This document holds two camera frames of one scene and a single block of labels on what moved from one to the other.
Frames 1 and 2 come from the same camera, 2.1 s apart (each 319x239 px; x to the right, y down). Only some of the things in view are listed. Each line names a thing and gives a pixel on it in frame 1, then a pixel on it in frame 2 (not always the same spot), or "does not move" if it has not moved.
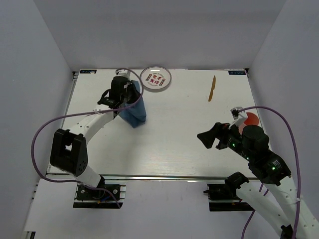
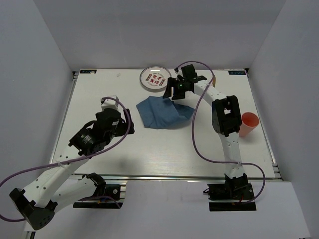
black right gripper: x=221 y=129 -> x=172 y=82
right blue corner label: x=237 y=72 does not move
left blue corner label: x=86 y=71 does not move
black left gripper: x=131 y=85 -> x=123 y=126
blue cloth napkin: x=136 y=115 -> x=156 y=112
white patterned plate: x=155 y=78 does not move
